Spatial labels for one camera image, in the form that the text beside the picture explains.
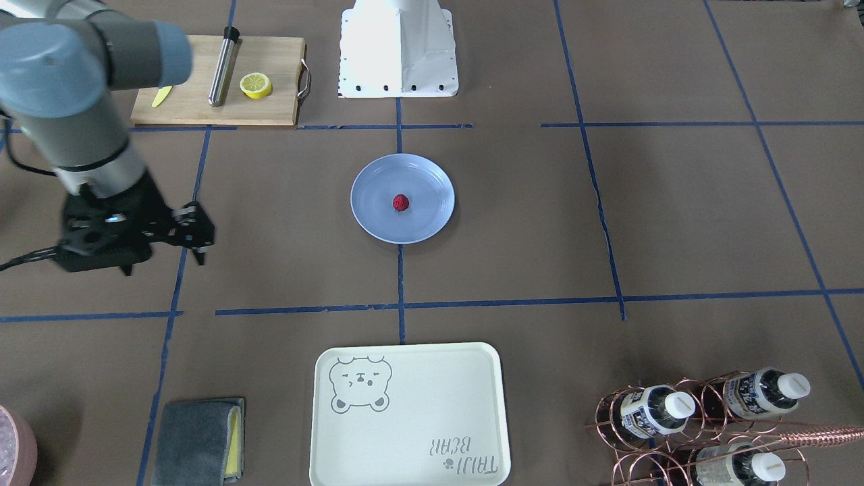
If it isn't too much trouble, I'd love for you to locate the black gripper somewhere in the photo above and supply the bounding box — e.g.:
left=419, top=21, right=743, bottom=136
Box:
left=64, top=172, right=215, bottom=267

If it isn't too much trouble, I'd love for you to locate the red strawberry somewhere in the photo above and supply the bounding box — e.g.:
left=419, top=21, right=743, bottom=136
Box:
left=391, top=194, right=410, bottom=213

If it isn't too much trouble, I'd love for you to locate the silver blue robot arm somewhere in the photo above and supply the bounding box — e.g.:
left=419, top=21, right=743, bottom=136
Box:
left=1, top=1, right=215, bottom=275

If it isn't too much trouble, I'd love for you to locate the blue round plate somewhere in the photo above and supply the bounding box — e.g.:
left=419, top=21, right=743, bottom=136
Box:
left=350, top=153, right=456, bottom=245

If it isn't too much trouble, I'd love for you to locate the yellow plastic knife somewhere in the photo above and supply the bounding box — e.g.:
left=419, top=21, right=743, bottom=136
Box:
left=151, top=86, right=173, bottom=108

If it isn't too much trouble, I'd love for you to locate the lemon half slice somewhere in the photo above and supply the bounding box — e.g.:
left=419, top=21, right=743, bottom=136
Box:
left=240, top=73, right=273, bottom=99

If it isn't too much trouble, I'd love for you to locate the grey folded cloth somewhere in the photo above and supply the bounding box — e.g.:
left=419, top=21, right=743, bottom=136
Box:
left=151, top=397, right=246, bottom=485

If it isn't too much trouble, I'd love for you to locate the wooden cutting board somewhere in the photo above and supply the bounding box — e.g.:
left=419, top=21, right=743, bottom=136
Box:
left=132, top=36, right=309, bottom=126

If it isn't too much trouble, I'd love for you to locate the cream bear tray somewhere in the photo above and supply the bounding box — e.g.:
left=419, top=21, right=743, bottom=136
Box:
left=309, top=342, right=512, bottom=485

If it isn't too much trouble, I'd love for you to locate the pink bowl of ice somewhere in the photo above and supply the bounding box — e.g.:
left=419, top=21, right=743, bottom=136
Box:
left=1, top=406, right=38, bottom=485

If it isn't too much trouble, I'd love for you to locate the tea bottle near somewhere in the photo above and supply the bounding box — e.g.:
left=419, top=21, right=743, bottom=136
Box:
left=611, top=385, right=697, bottom=443

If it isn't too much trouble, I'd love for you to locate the tea bottle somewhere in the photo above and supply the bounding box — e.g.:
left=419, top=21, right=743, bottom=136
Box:
left=611, top=385, right=697, bottom=443
left=722, top=367, right=811, bottom=421
left=691, top=445, right=787, bottom=485

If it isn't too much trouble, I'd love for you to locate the tea bottle middle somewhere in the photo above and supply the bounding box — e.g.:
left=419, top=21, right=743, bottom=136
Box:
left=722, top=367, right=811, bottom=421

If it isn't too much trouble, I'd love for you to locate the tea bottle far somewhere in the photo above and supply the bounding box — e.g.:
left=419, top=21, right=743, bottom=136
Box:
left=691, top=445, right=787, bottom=485

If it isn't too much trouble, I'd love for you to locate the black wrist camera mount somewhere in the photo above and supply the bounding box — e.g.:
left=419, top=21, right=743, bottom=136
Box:
left=52, top=229, right=153, bottom=277

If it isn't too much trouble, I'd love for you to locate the black camera cable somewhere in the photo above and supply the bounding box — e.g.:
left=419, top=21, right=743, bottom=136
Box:
left=0, top=128, right=65, bottom=272

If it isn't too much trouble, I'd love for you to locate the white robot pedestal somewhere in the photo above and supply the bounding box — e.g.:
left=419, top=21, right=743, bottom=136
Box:
left=337, top=1, right=460, bottom=99

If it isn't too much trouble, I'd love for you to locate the copper wire bottle rack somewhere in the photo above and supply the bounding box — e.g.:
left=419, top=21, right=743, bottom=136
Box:
left=584, top=385, right=862, bottom=485

